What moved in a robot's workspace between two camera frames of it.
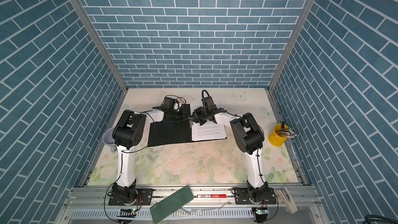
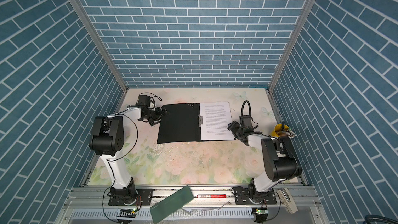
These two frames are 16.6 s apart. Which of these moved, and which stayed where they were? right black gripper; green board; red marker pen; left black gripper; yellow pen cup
Moved: left black gripper; right black gripper
Stayed: green board; yellow pen cup; red marker pen
